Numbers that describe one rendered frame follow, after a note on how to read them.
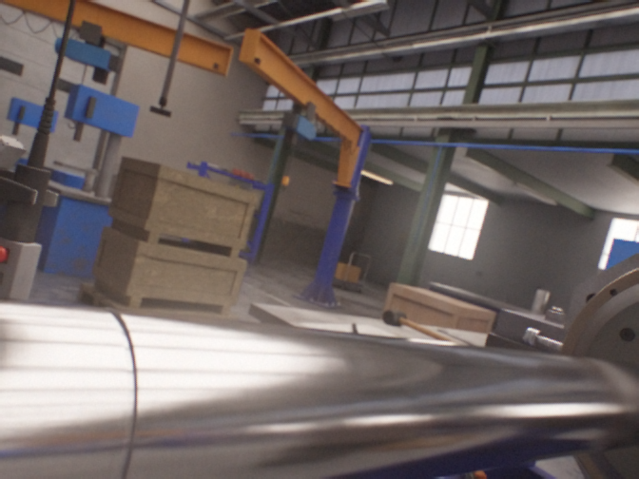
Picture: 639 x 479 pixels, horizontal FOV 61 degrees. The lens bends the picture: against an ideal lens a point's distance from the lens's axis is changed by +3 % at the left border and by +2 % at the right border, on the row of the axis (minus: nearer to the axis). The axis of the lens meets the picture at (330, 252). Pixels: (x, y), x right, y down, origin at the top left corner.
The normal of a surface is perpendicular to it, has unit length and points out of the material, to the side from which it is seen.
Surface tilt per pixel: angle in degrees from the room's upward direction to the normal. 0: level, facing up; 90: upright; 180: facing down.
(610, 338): 90
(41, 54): 90
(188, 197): 90
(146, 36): 90
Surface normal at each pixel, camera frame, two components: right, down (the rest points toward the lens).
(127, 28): 0.15, 0.07
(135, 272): 0.69, 0.21
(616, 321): -0.73, -0.17
